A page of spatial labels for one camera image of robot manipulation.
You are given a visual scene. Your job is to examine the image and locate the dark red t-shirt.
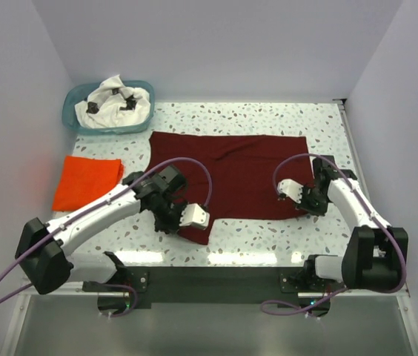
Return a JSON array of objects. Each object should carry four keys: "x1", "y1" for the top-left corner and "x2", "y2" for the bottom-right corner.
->
[{"x1": 147, "y1": 131, "x2": 316, "y2": 246}]

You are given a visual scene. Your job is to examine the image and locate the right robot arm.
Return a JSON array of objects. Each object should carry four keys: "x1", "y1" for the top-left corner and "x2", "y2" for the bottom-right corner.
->
[{"x1": 276, "y1": 155, "x2": 408, "y2": 293}]

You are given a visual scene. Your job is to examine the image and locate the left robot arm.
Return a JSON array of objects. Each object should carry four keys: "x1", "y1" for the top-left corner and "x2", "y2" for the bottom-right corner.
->
[{"x1": 15, "y1": 165, "x2": 188, "y2": 294}]

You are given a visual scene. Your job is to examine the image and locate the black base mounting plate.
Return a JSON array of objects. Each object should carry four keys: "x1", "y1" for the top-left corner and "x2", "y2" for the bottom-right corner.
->
[{"x1": 82, "y1": 266, "x2": 342, "y2": 315}]

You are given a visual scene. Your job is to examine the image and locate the folded orange t-shirt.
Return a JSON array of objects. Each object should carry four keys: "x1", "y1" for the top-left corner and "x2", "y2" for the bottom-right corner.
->
[{"x1": 52, "y1": 156, "x2": 124, "y2": 211}]

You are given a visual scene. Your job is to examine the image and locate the white t-shirt with black print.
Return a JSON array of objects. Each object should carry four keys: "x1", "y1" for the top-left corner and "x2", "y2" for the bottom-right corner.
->
[{"x1": 74, "y1": 75, "x2": 151, "y2": 129}]

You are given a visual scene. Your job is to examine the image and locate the teal plastic basket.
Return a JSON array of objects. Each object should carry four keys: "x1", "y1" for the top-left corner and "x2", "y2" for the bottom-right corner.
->
[{"x1": 62, "y1": 79, "x2": 155, "y2": 135}]

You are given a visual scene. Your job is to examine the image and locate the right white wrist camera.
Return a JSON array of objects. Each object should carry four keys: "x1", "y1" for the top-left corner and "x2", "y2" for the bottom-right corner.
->
[{"x1": 276, "y1": 179, "x2": 304, "y2": 203}]

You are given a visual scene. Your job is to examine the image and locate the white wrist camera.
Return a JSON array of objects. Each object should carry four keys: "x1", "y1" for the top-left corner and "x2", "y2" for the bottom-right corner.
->
[
  {"x1": 179, "y1": 203, "x2": 210, "y2": 230},
  {"x1": 276, "y1": 179, "x2": 304, "y2": 203}
]

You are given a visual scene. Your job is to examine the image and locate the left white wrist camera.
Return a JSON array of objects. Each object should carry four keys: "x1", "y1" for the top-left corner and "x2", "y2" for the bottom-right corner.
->
[{"x1": 179, "y1": 203, "x2": 210, "y2": 230}]

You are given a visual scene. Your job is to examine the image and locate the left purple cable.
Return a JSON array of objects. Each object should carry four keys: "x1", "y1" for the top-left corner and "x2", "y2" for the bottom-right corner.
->
[{"x1": 0, "y1": 157, "x2": 216, "y2": 320}]

